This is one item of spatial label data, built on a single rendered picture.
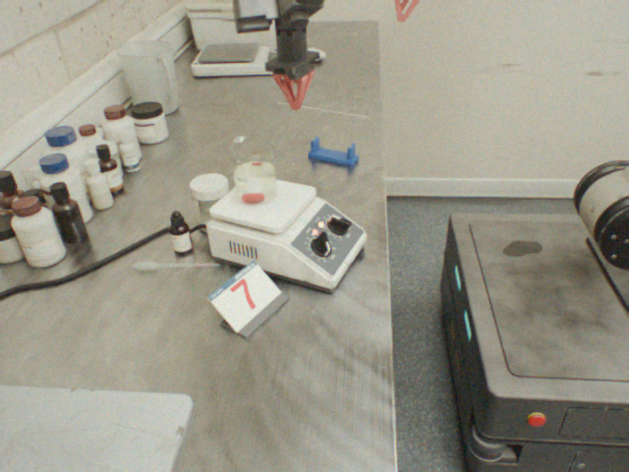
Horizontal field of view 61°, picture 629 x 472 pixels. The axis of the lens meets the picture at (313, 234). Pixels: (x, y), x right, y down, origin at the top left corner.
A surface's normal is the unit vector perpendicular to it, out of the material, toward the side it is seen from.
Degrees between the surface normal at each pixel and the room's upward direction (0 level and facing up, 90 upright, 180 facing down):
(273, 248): 90
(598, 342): 0
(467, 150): 90
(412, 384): 0
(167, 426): 0
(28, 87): 90
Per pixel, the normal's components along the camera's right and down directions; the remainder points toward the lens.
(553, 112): -0.09, 0.57
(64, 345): -0.04, -0.82
